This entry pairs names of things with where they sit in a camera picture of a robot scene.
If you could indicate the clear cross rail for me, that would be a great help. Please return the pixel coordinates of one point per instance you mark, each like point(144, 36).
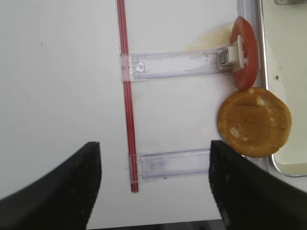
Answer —
point(153, 166)
point(147, 66)

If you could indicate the silver metal tray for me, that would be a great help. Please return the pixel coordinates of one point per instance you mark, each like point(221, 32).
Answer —
point(284, 39)

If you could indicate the left red strip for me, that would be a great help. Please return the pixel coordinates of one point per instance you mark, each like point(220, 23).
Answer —
point(124, 50)

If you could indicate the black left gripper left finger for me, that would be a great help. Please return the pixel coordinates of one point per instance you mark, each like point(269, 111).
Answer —
point(63, 199)

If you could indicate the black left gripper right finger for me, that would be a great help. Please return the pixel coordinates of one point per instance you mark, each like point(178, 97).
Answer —
point(249, 198)

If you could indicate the upper left clear cross rail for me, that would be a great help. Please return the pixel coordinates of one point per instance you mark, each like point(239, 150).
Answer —
point(147, 66)

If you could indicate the lower left clear cross rail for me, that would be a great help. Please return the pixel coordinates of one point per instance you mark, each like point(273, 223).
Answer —
point(153, 166)

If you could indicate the toasted bun half left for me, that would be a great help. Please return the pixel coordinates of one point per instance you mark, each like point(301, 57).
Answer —
point(254, 122)

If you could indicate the white pusher block tomato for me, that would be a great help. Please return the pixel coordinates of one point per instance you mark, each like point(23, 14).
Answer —
point(232, 57)

